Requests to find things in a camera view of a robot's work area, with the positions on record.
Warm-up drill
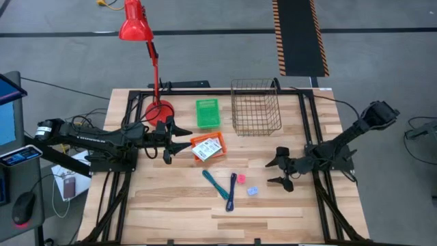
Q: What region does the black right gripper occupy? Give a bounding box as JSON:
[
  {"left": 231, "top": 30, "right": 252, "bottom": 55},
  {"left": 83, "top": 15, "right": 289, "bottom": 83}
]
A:
[{"left": 265, "top": 146, "right": 315, "bottom": 193}]

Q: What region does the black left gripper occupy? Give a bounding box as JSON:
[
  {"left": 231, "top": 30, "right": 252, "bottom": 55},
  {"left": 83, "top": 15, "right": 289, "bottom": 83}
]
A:
[{"left": 145, "top": 115, "right": 194, "bottom": 165}]

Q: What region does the white printed box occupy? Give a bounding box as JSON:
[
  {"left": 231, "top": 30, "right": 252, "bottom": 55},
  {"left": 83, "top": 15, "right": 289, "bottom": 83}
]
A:
[{"left": 191, "top": 139, "right": 223, "bottom": 163}]

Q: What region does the white card reader box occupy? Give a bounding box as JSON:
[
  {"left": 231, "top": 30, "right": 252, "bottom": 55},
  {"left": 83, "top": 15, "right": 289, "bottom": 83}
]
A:
[{"left": 199, "top": 137, "right": 223, "bottom": 154}]

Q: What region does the navy blue cable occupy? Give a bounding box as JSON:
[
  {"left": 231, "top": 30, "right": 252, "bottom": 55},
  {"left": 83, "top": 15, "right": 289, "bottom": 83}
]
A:
[{"left": 225, "top": 172, "right": 238, "bottom": 213}]

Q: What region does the teal braided cable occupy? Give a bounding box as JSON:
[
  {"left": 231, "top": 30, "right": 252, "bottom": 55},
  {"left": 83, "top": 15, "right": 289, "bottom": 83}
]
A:
[{"left": 201, "top": 169, "right": 230, "bottom": 201}]

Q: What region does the orange plastic basket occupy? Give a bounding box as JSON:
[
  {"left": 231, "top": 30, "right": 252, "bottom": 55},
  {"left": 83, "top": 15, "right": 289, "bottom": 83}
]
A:
[{"left": 189, "top": 131, "right": 229, "bottom": 163}]

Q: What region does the green plastic basket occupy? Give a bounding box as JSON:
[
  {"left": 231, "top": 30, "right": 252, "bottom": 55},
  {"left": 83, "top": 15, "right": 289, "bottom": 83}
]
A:
[{"left": 195, "top": 98, "right": 222, "bottom": 130}]

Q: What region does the black flat bar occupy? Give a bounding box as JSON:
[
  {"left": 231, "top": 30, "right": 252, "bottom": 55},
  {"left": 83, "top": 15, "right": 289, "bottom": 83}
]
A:
[{"left": 147, "top": 80, "right": 212, "bottom": 90}]

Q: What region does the black diagonal strut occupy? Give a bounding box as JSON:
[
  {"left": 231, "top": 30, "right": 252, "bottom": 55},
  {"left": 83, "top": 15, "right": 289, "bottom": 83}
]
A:
[{"left": 23, "top": 135, "right": 92, "bottom": 178}]

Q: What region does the brown flat device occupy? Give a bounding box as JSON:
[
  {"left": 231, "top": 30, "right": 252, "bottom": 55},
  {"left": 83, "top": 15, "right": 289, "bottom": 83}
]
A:
[{"left": 63, "top": 176, "right": 76, "bottom": 200}]

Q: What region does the white paper sheet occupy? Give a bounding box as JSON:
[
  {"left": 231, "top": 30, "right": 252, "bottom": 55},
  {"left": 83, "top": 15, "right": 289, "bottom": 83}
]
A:
[{"left": 51, "top": 150, "right": 92, "bottom": 202}]

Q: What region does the red desk lamp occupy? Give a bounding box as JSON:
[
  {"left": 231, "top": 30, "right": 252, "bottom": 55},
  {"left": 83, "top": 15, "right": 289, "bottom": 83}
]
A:
[{"left": 118, "top": 0, "right": 175, "bottom": 128}]

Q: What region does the black hazard-striped floor mat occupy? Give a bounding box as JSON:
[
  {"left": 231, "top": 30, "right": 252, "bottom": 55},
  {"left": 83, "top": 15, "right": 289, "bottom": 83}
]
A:
[{"left": 272, "top": 0, "right": 330, "bottom": 78}]

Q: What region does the black floor equipment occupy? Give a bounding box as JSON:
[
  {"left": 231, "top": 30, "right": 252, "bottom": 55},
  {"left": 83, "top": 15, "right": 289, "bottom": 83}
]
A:
[{"left": 404, "top": 115, "right": 437, "bottom": 167}]

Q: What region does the tablet with blue screen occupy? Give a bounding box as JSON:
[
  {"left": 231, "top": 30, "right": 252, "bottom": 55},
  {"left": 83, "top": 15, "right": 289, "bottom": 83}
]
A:
[{"left": 0, "top": 144, "right": 44, "bottom": 167}]

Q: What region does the dark grey desk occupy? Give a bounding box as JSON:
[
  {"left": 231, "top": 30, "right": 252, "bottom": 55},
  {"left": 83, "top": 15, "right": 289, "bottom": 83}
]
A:
[{"left": 0, "top": 70, "right": 47, "bottom": 242}]

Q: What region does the black glowing computer mouse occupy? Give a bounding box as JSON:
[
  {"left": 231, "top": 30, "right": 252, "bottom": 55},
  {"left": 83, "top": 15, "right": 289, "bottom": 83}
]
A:
[{"left": 12, "top": 191, "right": 37, "bottom": 228}]

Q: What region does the blue-screen monitor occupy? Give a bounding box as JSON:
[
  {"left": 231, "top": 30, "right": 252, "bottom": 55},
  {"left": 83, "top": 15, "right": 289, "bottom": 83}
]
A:
[{"left": 0, "top": 72, "right": 29, "bottom": 154}]

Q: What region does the black keyboard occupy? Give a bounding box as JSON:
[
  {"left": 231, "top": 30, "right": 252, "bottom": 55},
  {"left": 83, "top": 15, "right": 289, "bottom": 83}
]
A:
[{"left": 0, "top": 167, "right": 10, "bottom": 207}]

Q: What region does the black aluminium table frame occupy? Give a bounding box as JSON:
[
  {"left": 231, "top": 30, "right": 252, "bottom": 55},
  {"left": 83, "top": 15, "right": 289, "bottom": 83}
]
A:
[{"left": 80, "top": 89, "right": 371, "bottom": 246}]

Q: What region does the bronze wire basket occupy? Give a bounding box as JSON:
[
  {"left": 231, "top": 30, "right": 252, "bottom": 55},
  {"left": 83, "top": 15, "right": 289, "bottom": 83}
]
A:
[{"left": 230, "top": 78, "right": 283, "bottom": 137}]

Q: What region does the yellow cable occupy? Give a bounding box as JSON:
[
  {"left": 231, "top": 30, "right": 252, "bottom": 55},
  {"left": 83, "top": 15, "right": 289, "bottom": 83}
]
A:
[{"left": 59, "top": 121, "right": 86, "bottom": 154}]

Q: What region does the yellow extension cord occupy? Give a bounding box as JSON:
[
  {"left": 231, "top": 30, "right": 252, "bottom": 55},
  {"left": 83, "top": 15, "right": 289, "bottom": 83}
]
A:
[{"left": 96, "top": 0, "right": 126, "bottom": 11}]

